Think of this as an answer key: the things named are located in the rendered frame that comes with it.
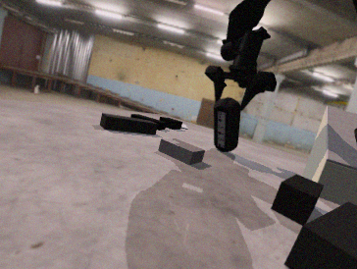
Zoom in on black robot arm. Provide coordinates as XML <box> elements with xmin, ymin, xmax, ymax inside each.
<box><xmin>220</xmin><ymin>0</ymin><xmax>271</xmax><ymax>61</ymax></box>

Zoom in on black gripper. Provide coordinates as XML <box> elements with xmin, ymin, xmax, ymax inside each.
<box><xmin>205</xmin><ymin>48</ymin><xmax>277</xmax><ymax>110</ymax></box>

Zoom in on dark grey switch controller unit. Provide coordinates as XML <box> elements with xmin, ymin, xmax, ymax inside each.
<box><xmin>214</xmin><ymin>98</ymin><xmax>240</xmax><ymax>152</ymax></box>

